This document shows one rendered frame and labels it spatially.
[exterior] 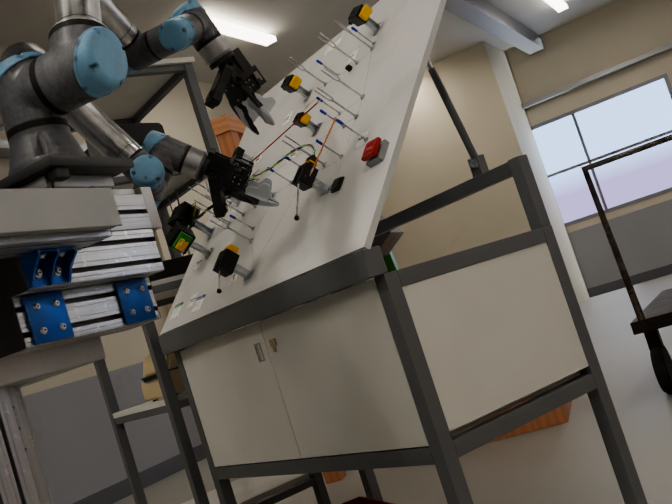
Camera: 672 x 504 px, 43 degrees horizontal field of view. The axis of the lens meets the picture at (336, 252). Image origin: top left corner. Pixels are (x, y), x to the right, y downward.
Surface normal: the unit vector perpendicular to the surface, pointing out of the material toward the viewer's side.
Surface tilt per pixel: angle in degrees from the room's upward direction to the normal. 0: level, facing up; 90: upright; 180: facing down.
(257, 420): 90
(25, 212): 90
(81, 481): 90
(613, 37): 90
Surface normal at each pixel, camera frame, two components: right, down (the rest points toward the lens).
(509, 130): -0.45, 0.07
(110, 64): 0.90, -0.19
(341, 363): -0.77, 0.20
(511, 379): 0.55, -0.25
